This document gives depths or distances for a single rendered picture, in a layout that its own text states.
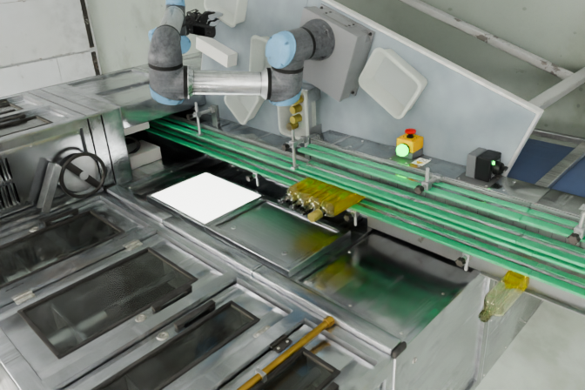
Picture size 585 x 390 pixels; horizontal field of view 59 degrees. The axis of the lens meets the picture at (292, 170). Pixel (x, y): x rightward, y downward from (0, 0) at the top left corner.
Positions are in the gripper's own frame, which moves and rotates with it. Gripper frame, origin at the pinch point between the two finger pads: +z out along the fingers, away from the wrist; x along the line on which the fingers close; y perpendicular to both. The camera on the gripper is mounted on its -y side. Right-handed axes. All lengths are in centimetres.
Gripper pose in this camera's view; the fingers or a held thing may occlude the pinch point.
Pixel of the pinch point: (221, 16)
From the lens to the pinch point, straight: 246.6
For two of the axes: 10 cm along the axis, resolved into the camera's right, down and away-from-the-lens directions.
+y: -6.9, -5.2, 4.9
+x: -0.5, 7.2, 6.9
